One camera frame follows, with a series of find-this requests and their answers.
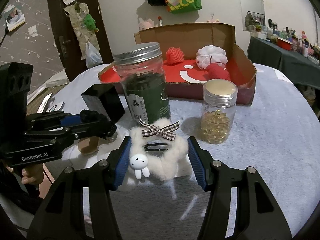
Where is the white fluffy rabbit hair clip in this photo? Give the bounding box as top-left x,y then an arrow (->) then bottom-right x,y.
119,118 -> 191,191

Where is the red plush pouch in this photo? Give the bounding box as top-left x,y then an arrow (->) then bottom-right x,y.
206,63 -> 231,81

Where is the person's left hand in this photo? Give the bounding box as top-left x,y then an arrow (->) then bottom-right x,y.
21,164 -> 44,185

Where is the black rectangular box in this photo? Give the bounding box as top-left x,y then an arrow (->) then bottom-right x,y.
81,84 -> 125,124

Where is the plastic bag on door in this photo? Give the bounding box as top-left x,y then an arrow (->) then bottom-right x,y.
85,41 -> 103,68

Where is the green tea glass jar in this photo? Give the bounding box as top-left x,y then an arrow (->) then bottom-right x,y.
113,42 -> 170,124

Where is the grey patterned table cloth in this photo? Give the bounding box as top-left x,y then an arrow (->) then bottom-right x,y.
37,63 -> 318,240

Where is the green plush on door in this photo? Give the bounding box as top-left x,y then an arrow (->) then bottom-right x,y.
84,14 -> 99,33

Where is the red mesh bath pouf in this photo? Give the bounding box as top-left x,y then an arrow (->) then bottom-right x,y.
166,47 -> 184,65

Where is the red-lined cardboard box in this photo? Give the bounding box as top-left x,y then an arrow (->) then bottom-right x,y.
98,22 -> 258,106

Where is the glass jar of yellow capsules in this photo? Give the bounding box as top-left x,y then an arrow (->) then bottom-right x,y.
201,79 -> 238,144

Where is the white mesh bath pouf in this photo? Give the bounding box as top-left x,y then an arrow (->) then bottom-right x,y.
196,45 -> 228,69

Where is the dark green side table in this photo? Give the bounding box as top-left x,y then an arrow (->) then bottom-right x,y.
247,37 -> 320,89

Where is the pink plush behind box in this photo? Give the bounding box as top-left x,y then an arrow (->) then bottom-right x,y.
207,19 -> 220,23

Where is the red container on side table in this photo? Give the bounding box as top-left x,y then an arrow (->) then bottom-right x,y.
277,37 -> 293,51

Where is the pink plush toy on wall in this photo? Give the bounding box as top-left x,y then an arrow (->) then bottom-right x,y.
138,18 -> 155,31

